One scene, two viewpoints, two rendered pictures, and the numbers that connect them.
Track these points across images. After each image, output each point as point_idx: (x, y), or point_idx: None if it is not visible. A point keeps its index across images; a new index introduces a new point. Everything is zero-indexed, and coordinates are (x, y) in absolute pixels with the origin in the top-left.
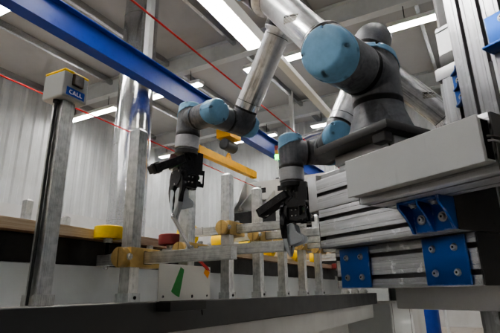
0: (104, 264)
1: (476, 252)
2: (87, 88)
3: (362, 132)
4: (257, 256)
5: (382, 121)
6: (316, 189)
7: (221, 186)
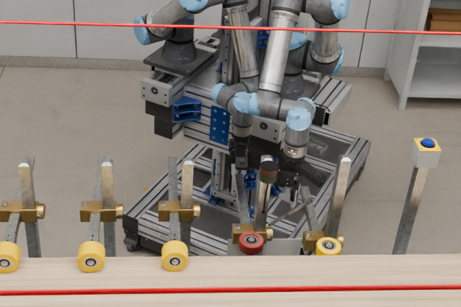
0: None
1: None
2: (412, 144)
3: (315, 93)
4: (114, 230)
5: (320, 86)
6: (282, 129)
7: (193, 175)
